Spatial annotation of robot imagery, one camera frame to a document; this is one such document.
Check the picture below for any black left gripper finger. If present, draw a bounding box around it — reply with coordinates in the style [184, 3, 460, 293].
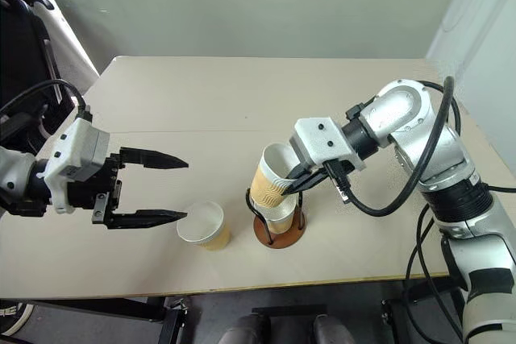
[105, 209, 189, 231]
[119, 147, 190, 171]

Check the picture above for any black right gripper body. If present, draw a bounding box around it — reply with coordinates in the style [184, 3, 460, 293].
[307, 160, 356, 184]

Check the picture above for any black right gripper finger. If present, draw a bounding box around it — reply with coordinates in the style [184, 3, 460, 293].
[281, 172, 329, 197]
[285, 164, 314, 182]

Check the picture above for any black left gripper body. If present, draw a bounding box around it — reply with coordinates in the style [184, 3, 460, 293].
[66, 152, 124, 229]

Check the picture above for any brown ripple paper cup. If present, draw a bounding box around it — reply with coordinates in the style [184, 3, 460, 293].
[248, 143, 302, 210]

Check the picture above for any paper cup in holder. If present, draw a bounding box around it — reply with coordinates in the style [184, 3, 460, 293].
[260, 196, 300, 234]

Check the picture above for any cup holder with brown base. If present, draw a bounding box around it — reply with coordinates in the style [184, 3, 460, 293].
[244, 185, 308, 250]

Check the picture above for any dark rounded shape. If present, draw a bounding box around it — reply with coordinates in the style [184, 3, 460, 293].
[218, 313, 273, 344]
[312, 313, 344, 344]

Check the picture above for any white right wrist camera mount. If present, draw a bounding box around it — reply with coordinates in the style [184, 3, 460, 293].
[287, 116, 366, 172]

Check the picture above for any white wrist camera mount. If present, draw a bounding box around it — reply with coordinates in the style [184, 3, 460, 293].
[35, 117, 111, 215]
[287, 116, 366, 172]

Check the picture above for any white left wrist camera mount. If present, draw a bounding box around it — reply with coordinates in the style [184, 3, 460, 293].
[35, 117, 111, 215]

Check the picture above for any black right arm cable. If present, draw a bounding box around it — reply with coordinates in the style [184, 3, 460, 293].
[324, 76, 463, 218]

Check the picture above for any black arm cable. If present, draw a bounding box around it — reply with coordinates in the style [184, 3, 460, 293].
[0, 78, 92, 123]
[324, 76, 463, 218]

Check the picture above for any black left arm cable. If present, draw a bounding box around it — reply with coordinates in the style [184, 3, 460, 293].
[0, 78, 92, 123]

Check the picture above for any black robot body cable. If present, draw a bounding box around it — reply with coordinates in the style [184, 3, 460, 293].
[402, 203, 464, 344]

